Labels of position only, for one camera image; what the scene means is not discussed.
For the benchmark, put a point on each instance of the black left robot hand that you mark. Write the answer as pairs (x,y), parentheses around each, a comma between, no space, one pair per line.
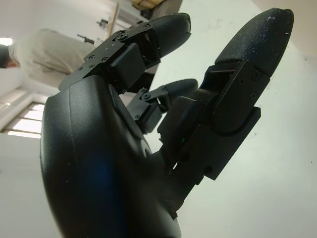
(99,161)

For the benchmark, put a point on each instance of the person in black trousers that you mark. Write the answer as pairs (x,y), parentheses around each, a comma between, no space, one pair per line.
(49,54)

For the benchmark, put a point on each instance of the barred window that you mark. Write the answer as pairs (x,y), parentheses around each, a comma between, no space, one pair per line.
(22,121)

